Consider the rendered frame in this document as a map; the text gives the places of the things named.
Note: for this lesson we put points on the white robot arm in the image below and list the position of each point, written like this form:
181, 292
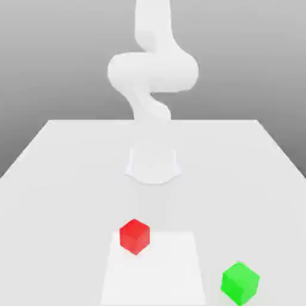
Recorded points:
153, 71

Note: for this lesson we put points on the small red cube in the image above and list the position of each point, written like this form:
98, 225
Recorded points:
134, 236

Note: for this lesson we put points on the small green cube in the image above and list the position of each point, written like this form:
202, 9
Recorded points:
239, 283

